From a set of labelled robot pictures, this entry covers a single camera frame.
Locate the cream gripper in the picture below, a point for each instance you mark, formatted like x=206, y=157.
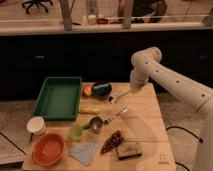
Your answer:
x=136, y=84

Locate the dark teal bowl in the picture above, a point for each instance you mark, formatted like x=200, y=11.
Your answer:
x=101, y=89

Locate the green plastic cup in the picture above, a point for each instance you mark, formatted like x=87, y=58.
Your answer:
x=75, y=132

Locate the black office chair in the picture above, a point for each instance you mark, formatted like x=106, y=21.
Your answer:
x=29, y=3

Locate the white cup on ledge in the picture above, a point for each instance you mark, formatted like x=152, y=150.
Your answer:
x=92, y=19

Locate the red item on ledge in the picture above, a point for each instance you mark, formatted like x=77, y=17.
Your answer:
x=102, y=21

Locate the white paper cup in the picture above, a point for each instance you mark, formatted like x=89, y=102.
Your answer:
x=36, y=125

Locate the metal measuring cup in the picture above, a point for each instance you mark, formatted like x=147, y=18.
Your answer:
x=95, y=125

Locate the brown grape bunch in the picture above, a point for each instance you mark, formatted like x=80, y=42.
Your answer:
x=112, y=142

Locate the orange bowl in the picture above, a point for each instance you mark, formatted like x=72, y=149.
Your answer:
x=48, y=149

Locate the small orange ball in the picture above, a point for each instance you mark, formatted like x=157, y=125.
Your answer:
x=87, y=90

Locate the blue grey cloth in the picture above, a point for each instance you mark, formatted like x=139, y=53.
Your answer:
x=84, y=153

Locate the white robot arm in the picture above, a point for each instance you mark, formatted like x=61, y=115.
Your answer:
x=146, y=64

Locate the green plastic tray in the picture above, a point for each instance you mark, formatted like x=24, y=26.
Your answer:
x=59, y=99

